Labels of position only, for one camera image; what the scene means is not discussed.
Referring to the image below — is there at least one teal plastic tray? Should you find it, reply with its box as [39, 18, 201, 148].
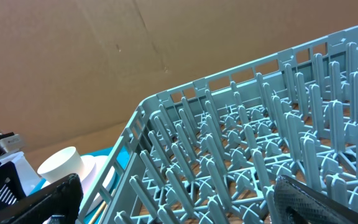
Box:
[30, 147, 130, 223]

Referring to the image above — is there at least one white paper cup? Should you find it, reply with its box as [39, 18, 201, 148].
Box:
[37, 146, 85, 183]

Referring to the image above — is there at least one left wooden chopstick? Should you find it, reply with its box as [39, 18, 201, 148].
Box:
[88, 202, 107, 224]

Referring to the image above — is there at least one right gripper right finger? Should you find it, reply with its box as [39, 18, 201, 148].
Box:
[273, 175, 358, 224]

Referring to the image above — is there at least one pink large plate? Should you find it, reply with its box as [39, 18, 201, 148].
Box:
[42, 154, 117, 218]

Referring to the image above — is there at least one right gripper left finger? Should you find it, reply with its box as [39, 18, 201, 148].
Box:
[0, 173, 83, 224]

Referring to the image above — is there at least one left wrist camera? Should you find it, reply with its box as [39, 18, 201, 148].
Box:
[0, 134, 25, 153]

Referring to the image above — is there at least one grey dishwasher rack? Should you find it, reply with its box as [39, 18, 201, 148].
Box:
[77, 26, 358, 223]

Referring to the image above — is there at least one cardboard backdrop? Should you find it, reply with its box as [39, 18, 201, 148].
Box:
[0, 1, 358, 168]

